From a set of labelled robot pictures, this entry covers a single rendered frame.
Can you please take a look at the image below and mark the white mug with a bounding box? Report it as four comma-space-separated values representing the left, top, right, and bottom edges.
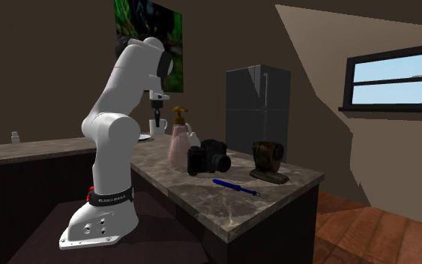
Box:
148, 118, 169, 137

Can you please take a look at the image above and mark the pink soap dispenser gold pump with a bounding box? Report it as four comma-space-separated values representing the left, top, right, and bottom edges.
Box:
168, 106, 193, 170

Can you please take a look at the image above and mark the small white teapot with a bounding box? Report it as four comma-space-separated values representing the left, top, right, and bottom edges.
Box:
188, 131, 202, 149

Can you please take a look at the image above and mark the dark grey refrigerator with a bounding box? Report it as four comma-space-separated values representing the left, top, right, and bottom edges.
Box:
225, 64, 292, 164

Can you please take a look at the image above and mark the blue pen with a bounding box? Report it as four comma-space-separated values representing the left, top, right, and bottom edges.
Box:
211, 178, 261, 197

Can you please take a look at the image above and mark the brown wooden pencil sharpener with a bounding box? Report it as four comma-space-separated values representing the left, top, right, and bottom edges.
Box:
249, 140, 290, 185

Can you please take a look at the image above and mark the dark robot stand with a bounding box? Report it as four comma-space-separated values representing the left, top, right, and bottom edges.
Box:
7, 199, 211, 264

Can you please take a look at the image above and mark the black framed window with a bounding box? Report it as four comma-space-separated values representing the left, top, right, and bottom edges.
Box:
337, 41, 422, 113

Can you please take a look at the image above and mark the black camera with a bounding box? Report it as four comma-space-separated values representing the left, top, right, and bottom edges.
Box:
187, 139, 232, 177

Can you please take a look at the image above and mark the green wall picture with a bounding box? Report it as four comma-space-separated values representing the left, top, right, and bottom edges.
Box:
113, 0, 184, 94

